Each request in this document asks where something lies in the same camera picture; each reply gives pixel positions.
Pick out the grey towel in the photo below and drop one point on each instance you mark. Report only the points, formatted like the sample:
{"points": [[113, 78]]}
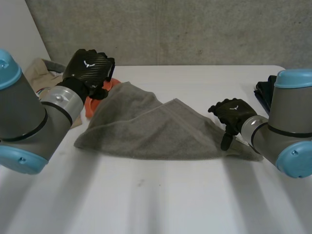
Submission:
{"points": [[151, 129]]}

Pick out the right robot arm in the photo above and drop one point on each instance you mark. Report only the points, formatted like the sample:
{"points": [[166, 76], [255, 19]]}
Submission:
{"points": [[282, 119]]}

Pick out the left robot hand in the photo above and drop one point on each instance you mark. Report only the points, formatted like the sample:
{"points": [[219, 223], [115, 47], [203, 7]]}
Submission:
{"points": [[84, 68]]}

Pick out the beige shorts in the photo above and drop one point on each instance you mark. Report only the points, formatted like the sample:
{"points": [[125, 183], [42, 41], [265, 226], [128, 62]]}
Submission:
{"points": [[41, 75]]}

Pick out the dark blue cloth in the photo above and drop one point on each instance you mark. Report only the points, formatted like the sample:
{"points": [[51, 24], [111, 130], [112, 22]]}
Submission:
{"points": [[264, 91]]}

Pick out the coral towel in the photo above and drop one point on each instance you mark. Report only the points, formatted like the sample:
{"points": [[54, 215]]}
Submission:
{"points": [[91, 104]]}

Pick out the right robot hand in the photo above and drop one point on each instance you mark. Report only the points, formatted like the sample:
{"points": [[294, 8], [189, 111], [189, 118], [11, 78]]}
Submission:
{"points": [[231, 112]]}

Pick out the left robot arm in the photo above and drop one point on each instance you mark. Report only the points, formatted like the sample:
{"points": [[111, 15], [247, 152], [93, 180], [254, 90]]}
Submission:
{"points": [[22, 109]]}

